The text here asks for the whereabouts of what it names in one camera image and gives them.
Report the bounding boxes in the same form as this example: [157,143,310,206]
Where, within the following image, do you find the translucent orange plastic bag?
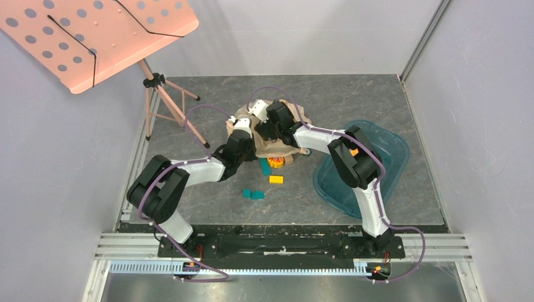
[226,106,306,158]

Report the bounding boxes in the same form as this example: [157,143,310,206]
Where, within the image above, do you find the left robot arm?
[126,130,256,257]

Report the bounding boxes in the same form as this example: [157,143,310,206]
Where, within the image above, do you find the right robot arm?
[247,99,394,257]

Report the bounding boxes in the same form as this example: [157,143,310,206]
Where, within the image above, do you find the teal block near bag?
[259,158,271,176]

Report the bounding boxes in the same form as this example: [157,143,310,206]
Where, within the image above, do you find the brown wooden cube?
[283,154,294,165]

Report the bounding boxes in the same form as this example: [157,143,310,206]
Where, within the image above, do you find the yellow orange toy piece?
[267,157,285,169]

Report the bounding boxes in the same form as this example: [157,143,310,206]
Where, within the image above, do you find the teal cube block left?
[242,189,251,198]

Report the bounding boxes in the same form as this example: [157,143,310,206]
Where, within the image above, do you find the teal cube block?
[242,189,251,198]
[250,191,265,200]

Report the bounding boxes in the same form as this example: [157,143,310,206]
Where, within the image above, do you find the yellow rectangular block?
[269,175,284,184]

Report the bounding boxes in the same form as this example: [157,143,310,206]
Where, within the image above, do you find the teal cube block right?
[250,191,265,200]

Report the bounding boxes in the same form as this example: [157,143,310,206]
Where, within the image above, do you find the teal transparent plastic tray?
[312,120,411,220]

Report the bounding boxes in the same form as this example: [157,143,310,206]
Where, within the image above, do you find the pink music stand tripod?
[137,59,210,148]

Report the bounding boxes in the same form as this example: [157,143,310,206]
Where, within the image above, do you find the pink perforated music stand desk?
[1,1,199,94]

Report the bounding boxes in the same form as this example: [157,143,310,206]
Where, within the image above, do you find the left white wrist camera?
[233,117,253,138]

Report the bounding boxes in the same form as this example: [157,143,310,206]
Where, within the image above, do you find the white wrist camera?
[233,117,253,138]
[247,99,269,122]

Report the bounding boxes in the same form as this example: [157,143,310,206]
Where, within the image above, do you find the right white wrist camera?
[247,99,269,122]

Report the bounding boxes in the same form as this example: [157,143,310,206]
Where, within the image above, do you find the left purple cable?
[137,104,230,283]

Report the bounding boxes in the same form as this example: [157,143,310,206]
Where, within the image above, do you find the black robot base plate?
[181,225,406,260]

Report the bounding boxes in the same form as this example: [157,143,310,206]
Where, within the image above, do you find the aluminium frame rail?
[82,233,485,301]

